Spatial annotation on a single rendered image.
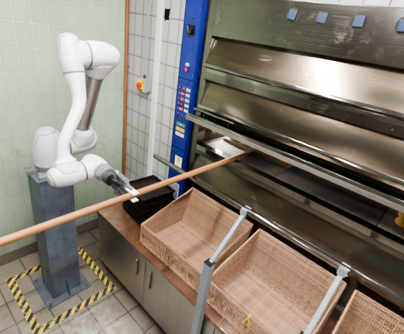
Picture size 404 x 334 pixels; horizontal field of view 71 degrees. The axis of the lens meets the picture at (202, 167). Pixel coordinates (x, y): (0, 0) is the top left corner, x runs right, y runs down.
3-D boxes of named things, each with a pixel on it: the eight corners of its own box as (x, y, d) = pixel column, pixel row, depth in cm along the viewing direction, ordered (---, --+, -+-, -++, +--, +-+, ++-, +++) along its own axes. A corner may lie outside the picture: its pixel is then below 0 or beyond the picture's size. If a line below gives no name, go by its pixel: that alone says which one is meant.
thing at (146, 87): (143, 89, 231) (144, 77, 226) (151, 92, 225) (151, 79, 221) (136, 89, 226) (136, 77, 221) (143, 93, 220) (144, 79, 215)
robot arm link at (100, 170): (110, 177, 151) (116, 181, 148) (94, 181, 145) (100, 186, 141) (110, 161, 147) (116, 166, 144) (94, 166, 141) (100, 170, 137)
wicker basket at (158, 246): (188, 215, 226) (193, 185, 214) (246, 256, 194) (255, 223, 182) (138, 241, 192) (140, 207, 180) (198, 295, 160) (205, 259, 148)
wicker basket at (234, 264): (250, 258, 192) (259, 226, 180) (331, 317, 159) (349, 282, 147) (200, 298, 159) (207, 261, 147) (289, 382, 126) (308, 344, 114)
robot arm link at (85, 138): (55, 144, 185) (85, 138, 202) (68, 162, 181) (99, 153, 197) (75, 32, 139) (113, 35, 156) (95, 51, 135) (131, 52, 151)
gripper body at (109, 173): (115, 166, 143) (125, 174, 138) (114, 181, 147) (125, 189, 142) (101, 170, 138) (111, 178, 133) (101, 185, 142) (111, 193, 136)
